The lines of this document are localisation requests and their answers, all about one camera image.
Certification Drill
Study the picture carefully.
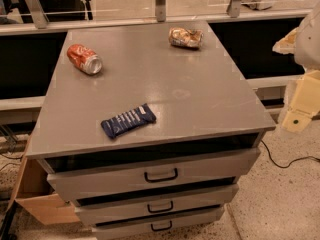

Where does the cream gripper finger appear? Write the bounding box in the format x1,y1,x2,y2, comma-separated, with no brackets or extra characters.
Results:
282,70,320,133

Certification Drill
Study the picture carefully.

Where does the red coke can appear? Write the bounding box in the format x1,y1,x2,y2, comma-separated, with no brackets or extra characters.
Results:
67,44,102,75

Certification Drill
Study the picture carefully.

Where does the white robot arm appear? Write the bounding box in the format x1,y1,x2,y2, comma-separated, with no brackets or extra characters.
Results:
272,3,320,132

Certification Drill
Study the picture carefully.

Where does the blue rxbar blueberry bar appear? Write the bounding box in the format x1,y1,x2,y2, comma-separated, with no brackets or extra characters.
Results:
101,104,157,139

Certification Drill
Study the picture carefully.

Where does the middle grey drawer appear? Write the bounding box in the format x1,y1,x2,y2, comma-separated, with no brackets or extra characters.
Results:
75,184,239,225

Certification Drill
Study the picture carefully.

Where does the grey drawer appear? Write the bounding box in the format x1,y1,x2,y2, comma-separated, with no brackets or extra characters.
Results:
92,205,224,240
75,184,239,225
47,148,260,201

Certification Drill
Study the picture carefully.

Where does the crumpled gold snack bag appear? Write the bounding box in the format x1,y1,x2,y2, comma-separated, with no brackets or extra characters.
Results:
169,27,203,49

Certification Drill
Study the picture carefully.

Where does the grey drawer cabinet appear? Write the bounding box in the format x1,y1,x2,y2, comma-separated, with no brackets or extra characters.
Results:
27,23,274,240

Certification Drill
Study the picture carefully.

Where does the bottom grey drawer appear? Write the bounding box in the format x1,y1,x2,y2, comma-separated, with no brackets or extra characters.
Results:
92,205,224,240

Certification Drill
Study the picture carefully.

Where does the top grey drawer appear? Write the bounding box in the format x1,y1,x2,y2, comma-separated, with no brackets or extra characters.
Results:
47,148,260,201

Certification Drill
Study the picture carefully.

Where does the brown cardboard box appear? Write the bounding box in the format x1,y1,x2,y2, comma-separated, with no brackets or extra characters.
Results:
8,150,79,225

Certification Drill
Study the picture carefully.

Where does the black floor cable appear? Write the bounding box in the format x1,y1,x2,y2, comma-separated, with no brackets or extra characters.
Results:
260,139,320,169

